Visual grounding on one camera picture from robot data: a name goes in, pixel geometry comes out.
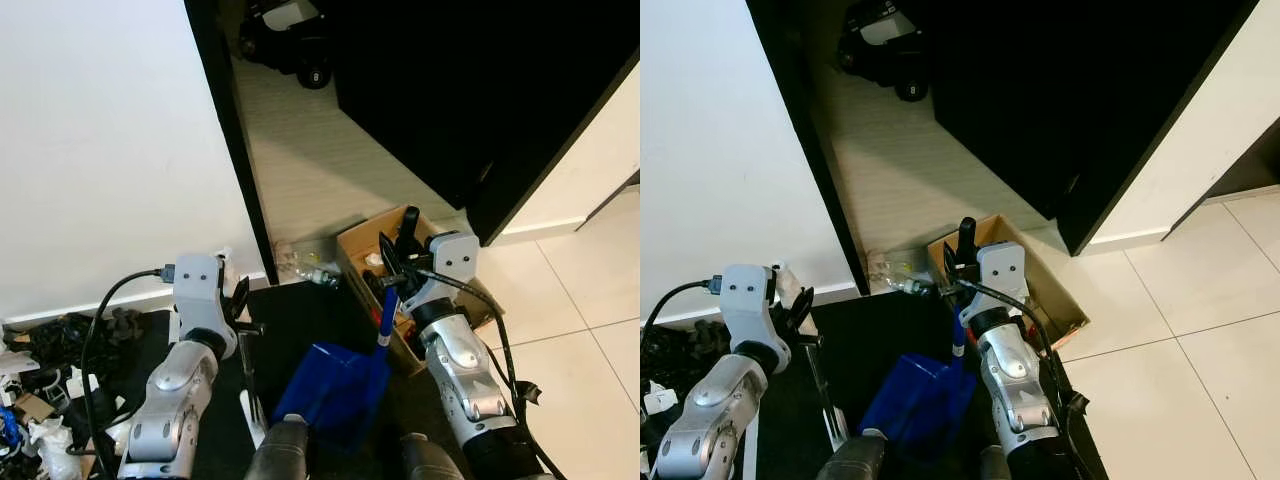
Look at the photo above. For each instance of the black door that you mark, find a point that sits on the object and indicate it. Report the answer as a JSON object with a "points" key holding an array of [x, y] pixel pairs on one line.
{"points": [[1080, 100], [480, 100]]}

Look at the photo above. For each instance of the black floor mat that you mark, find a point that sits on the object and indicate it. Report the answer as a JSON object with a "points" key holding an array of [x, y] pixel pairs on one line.
{"points": [[880, 330], [300, 315]]}

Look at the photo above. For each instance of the grey robot leg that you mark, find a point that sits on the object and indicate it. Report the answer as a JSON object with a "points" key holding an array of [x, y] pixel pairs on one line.
{"points": [[280, 455], [992, 468], [430, 462], [855, 460]]}

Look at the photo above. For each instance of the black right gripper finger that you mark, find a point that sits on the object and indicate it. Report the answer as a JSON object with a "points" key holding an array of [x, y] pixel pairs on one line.
{"points": [[390, 262], [967, 238], [410, 230], [951, 270]]}

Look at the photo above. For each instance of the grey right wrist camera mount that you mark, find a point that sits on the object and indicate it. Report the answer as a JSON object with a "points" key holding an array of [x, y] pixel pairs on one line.
{"points": [[1000, 272], [452, 262]]}

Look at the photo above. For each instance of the white crumpled paper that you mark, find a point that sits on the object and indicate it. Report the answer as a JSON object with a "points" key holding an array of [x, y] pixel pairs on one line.
{"points": [[375, 260]]}

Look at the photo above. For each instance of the blue plastic scrap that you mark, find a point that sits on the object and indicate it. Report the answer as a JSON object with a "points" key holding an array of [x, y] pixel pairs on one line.
{"points": [[8, 430]]}

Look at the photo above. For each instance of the brown cardboard box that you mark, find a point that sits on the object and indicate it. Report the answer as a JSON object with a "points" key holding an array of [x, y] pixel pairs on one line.
{"points": [[1045, 285], [362, 243]]}

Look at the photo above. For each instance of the black wheeled machine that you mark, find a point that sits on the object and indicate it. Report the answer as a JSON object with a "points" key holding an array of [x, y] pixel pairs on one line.
{"points": [[300, 50], [900, 60]]}

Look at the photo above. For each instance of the blue plastic dustpan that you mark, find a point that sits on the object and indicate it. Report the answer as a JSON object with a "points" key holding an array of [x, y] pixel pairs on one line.
{"points": [[335, 395], [920, 405]]}

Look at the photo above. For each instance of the clear plastic bottle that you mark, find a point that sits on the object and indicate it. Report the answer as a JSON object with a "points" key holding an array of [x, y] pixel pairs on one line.
{"points": [[300, 262], [890, 270]]}

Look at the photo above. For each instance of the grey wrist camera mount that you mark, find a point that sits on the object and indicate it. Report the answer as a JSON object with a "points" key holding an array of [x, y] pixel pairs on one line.
{"points": [[452, 262], [748, 300], [1000, 272], [198, 290]]}

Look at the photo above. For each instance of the grey left robot leg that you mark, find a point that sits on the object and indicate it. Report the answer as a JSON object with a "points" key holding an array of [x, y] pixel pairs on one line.
{"points": [[855, 460], [280, 455]]}

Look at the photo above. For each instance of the grey right robot leg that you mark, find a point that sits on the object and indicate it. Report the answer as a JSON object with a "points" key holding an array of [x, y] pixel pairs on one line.
{"points": [[992, 468], [430, 462]]}

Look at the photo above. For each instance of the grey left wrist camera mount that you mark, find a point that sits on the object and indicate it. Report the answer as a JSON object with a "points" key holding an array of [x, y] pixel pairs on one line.
{"points": [[198, 290], [748, 300]]}

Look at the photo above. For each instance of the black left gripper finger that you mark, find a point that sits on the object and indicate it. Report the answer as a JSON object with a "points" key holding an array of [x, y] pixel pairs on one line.
{"points": [[241, 300], [805, 310]]}

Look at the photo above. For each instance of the brown cardboard scrap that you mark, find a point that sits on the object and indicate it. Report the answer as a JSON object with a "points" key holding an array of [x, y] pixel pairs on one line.
{"points": [[35, 407]]}

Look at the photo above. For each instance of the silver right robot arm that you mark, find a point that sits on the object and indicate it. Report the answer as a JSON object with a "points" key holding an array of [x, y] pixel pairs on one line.
{"points": [[1010, 385], [460, 370]]}

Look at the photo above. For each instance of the black door frame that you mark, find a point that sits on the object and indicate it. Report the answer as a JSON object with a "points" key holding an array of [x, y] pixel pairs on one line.
{"points": [[222, 100], [797, 100]]}

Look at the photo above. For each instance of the white plastic scrap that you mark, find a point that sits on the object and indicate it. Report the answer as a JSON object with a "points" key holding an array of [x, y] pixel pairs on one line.
{"points": [[82, 382], [663, 399]]}

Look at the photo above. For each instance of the black tangled rubbish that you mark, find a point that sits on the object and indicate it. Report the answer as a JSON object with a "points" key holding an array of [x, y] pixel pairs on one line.
{"points": [[85, 340], [685, 355]]}

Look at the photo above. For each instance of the white crumpled wrapper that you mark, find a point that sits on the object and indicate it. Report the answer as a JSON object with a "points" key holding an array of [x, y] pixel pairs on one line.
{"points": [[55, 450]]}

